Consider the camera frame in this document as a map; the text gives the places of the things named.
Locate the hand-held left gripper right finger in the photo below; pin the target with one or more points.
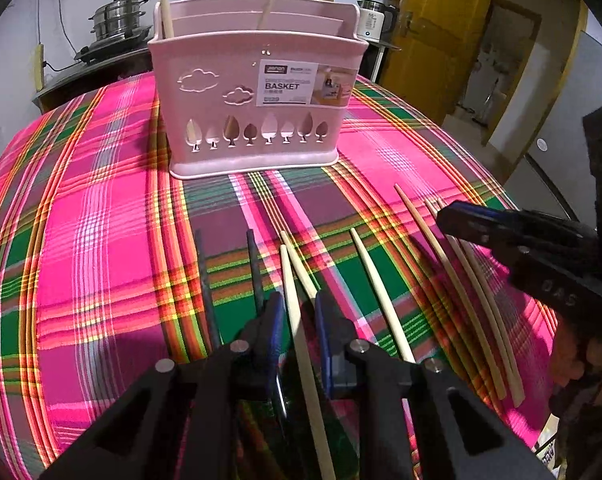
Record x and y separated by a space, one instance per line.
326 332

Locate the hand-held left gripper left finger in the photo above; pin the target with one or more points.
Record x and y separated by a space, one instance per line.
276 332

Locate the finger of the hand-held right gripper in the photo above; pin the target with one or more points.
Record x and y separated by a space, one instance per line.
473 222

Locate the black chopstick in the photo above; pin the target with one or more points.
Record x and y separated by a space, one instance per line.
255 280
206 290

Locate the pink plastic utensil basket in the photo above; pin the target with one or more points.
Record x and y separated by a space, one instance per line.
216 125

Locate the grey cabinet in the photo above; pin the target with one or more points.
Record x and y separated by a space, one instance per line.
556 110

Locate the yellow wooden door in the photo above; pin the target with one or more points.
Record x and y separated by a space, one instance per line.
431 60

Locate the pink plaid tablecloth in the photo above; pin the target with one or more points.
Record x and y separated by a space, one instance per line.
106 260

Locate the table with white legs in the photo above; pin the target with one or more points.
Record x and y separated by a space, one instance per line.
383 46

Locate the electric kettle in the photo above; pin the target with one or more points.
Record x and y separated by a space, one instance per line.
371 22

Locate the dark side cabinet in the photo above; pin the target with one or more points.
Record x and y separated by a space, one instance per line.
81 82

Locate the yellowish power strip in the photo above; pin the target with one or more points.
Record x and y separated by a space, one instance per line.
40 67

